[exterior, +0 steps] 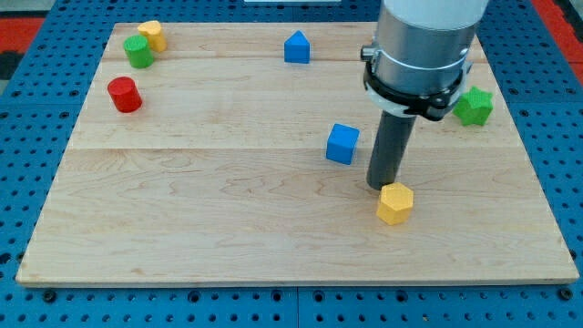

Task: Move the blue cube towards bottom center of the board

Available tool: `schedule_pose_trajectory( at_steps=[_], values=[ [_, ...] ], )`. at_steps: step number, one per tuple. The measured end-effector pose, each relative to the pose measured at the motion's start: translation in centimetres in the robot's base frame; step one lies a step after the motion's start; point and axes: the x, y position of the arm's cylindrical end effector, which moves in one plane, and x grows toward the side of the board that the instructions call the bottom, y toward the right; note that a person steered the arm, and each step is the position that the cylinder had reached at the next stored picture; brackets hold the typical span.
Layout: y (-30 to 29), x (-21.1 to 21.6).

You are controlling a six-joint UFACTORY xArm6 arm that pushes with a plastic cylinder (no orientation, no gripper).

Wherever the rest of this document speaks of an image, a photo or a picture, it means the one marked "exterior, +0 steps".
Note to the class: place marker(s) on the green cylinder block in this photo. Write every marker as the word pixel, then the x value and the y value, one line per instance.
pixel 137 50

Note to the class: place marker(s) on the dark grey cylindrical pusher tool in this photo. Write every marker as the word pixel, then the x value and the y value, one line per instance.
pixel 389 146

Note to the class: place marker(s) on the blue cube block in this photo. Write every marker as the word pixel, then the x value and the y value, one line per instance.
pixel 341 143

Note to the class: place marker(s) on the green star block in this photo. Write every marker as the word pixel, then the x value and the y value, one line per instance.
pixel 474 107

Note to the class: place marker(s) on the yellow hexagonal block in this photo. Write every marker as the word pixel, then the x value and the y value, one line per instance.
pixel 395 204

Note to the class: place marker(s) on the light wooden board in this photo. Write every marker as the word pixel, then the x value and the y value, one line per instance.
pixel 220 178

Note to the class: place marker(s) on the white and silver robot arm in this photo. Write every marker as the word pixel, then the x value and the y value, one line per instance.
pixel 416 64

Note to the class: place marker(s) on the red cylinder block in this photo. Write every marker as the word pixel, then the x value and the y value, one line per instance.
pixel 124 94

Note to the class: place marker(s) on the blue house-shaped block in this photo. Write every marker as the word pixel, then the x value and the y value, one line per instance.
pixel 297 48

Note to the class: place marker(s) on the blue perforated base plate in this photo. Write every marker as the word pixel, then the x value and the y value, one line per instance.
pixel 43 98

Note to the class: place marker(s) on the yellow rounded block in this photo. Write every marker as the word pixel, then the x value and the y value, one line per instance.
pixel 153 31

